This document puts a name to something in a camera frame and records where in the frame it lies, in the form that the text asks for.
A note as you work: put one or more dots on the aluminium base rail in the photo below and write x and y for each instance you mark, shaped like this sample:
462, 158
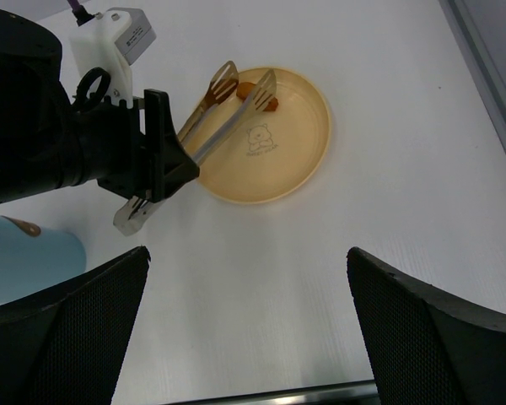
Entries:
357, 392

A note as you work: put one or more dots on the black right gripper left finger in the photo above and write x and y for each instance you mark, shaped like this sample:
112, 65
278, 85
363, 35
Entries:
66, 344

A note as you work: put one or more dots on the right aluminium frame post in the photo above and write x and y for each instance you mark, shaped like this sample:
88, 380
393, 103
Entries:
479, 28

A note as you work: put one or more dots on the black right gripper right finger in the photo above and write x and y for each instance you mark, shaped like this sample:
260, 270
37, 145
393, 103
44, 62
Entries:
425, 345

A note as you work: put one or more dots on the light blue cylindrical container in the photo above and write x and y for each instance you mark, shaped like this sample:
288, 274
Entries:
34, 258

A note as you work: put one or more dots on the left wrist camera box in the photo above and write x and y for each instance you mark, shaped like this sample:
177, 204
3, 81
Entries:
113, 40

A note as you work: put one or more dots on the beige round plate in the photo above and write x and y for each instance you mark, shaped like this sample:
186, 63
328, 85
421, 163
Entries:
275, 152

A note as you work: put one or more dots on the orange yellow fried piece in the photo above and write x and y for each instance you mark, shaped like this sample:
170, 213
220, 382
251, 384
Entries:
244, 89

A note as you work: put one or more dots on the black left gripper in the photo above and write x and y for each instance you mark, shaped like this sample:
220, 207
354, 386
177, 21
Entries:
49, 141

